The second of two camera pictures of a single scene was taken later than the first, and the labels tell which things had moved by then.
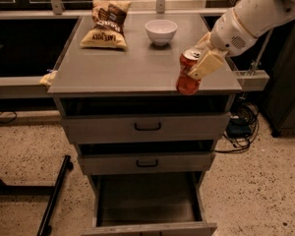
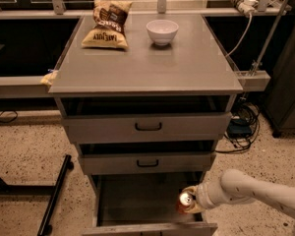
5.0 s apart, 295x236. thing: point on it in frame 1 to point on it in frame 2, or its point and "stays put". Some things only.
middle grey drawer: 151,162 stays put
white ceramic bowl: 160,30 stays put
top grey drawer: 147,128 stays put
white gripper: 230,33 to 202,194
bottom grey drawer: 149,205 stays put
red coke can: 188,85 to 185,200
